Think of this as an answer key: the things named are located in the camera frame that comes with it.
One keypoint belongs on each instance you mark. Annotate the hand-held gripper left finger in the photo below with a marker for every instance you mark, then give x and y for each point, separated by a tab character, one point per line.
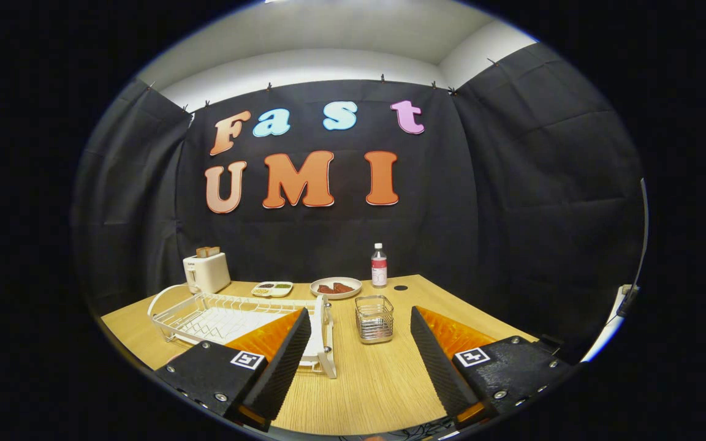
288	361

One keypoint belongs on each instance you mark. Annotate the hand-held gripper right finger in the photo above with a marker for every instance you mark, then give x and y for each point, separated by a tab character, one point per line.
436	361

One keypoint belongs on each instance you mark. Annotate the white divided sauce dish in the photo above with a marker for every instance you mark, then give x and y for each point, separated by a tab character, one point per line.
272	290

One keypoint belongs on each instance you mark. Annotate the white round plate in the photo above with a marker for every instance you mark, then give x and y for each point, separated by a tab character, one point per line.
336	280

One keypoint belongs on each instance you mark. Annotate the red meat piece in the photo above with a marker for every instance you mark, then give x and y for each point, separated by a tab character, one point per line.
344	287
326	289

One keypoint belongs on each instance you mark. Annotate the clear bottle with red label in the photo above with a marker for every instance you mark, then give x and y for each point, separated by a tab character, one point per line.
379	269

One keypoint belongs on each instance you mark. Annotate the white toaster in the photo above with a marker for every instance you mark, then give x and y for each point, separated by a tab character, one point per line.
208	274

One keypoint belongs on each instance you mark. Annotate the black backdrop cloth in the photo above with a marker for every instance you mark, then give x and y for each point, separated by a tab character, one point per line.
328	245

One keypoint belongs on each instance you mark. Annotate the toast slices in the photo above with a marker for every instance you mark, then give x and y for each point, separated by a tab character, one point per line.
208	252

